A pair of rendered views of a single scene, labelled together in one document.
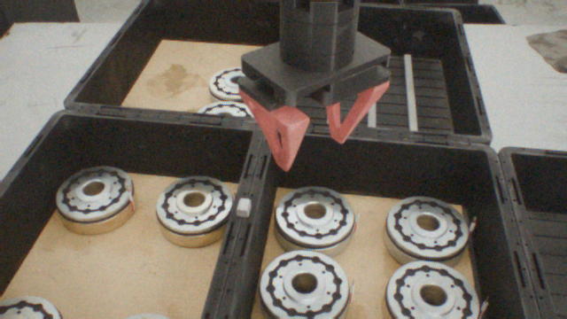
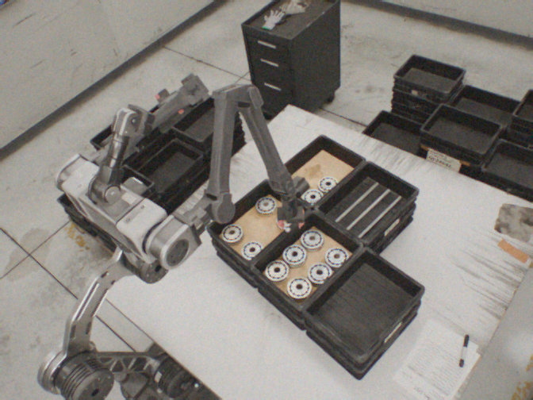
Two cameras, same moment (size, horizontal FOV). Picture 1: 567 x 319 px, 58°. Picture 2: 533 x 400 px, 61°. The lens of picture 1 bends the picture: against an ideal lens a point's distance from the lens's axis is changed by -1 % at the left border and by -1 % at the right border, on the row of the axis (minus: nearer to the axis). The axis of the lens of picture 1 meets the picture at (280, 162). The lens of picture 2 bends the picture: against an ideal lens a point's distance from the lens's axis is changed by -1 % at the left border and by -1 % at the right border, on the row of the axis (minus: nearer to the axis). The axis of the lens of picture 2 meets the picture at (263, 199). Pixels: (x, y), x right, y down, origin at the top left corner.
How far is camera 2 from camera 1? 1.52 m
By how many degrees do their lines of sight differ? 33
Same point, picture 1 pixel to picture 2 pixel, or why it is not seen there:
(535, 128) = (446, 248)
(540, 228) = (373, 275)
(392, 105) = (374, 214)
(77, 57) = (301, 134)
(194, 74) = (321, 171)
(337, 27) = (287, 213)
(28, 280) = (242, 221)
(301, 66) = (283, 214)
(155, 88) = (305, 172)
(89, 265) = (255, 224)
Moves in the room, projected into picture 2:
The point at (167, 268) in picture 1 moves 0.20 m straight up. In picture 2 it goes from (271, 233) to (266, 207)
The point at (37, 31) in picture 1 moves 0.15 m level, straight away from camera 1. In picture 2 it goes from (294, 113) to (297, 98)
